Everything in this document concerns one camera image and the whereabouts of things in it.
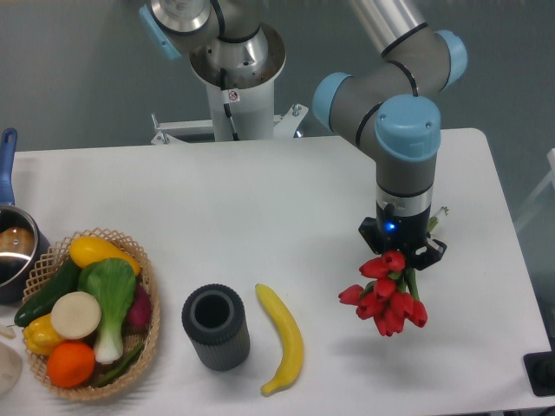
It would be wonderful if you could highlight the grey ribbed vase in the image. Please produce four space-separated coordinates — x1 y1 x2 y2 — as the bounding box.
181 283 251 372

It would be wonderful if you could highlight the yellow banana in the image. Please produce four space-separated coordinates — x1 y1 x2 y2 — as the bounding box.
255 283 304 396

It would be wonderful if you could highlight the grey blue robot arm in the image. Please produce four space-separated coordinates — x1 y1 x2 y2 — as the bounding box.
140 1 467 270

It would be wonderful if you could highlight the green bok choy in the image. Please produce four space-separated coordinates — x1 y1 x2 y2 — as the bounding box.
78 258 136 365

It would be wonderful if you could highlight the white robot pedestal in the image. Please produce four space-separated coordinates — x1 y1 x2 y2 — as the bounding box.
150 21 310 146

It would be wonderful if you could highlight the blue handled saucepan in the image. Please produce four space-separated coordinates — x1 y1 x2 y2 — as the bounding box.
1 127 49 304

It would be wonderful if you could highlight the dark green cucumber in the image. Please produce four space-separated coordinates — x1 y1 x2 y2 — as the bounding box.
14 258 82 328

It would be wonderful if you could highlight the yellow squash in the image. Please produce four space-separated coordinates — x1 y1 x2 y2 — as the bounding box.
69 236 141 276

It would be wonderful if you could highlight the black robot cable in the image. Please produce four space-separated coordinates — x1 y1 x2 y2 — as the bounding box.
219 67 240 142

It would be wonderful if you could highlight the red tulip bouquet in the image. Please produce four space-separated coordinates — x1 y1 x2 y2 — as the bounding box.
337 206 450 338

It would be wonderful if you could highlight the white round radish slice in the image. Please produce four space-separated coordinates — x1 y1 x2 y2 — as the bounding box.
50 291 101 340

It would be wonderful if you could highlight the white object at left edge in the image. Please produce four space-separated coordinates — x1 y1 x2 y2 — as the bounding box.
1 324 23 395

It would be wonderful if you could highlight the orange fruit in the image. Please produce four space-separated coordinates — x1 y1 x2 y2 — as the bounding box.
47 341 95 388

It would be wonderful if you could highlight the green bean pod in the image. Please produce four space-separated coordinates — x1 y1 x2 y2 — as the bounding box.
91 342 144 388

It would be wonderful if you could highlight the yellow bell pepper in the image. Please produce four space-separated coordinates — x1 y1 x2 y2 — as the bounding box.
23 314 66 356

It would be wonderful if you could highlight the black device at edge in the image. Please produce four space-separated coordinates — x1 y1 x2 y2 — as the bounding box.
523 351 554 397

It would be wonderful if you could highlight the purple red onion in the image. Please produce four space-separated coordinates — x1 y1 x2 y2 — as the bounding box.
126 285 152 329

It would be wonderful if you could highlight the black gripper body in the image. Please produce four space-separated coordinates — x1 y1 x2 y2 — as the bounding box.
376 205 430 254

